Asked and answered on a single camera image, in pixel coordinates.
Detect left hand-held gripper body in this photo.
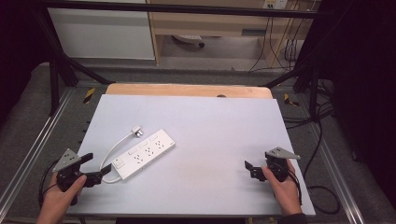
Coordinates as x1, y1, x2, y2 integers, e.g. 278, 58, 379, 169
52, 147, 104, 192

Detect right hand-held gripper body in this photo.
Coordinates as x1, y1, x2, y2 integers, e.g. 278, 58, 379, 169
252, 147, 302, 183

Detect white power strip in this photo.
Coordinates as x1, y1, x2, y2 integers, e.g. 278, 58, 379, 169
111, 129, 177, 181
172, 34, 206, 49

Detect person's right hand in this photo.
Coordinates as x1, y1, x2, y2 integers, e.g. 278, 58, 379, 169
262, 160, 304, 217

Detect person's left hand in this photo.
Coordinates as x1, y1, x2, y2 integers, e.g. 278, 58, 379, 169
41, 172, 89, 216

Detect white plug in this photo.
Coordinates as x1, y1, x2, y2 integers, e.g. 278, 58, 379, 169
130, 124, 144, 138

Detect black metal stand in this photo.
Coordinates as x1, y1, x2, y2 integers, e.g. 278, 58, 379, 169
33, 8, 115, 117
263, 57, 322, 123

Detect wooden board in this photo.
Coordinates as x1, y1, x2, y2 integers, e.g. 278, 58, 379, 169
105, 82, 274, 100

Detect black curtain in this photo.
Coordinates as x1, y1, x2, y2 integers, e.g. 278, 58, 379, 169
0, 0, 52, 129
311, 0, 396, 206

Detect white cabinet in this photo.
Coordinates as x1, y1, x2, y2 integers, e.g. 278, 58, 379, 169
47, 7, 156, 61

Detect white power strip under desk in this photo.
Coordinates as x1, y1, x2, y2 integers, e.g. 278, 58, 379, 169
172, 34, 206, 49

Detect wooden desk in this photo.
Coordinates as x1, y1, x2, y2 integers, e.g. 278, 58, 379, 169
146, 0, 314, 67

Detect white power strip cable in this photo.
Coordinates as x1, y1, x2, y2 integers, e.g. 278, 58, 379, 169
99, 132, 135, 185

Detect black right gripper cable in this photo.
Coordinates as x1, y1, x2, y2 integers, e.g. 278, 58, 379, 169
287, 169, 304, 207

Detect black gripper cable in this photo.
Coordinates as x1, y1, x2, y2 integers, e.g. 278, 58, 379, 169
287, 169, 304, 207
37, 160, 61, 208

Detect aluminium rail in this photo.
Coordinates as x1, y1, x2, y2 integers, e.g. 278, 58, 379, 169
0, 88, 75, 213
310, 123, 366, 224

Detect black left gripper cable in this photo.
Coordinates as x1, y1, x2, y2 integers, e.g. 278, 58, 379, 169
37, 160, 61, 208

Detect black floor cables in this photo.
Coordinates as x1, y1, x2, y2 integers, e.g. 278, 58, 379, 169
282, 78, 342, 216

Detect hanging black cables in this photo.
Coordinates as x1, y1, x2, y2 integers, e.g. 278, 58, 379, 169
247, 15, 307, 73

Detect white wall socket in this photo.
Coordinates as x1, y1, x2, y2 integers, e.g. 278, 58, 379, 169
262, 0, 290, 10

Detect black metal frame bar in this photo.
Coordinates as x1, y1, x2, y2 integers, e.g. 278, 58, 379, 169
38, 0, 319, 19

